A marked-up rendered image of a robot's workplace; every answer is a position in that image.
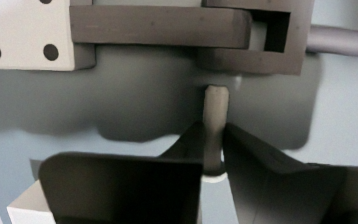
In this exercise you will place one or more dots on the grey clevis fork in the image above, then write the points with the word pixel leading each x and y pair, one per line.
pixel 289 35

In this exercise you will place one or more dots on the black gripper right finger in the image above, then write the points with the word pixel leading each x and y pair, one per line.
pixel 268 188

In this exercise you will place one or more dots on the dark grey rectangular bar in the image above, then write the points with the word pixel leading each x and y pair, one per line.
pixel 174 26

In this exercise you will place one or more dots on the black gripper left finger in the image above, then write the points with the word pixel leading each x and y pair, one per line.
pixel 128 188

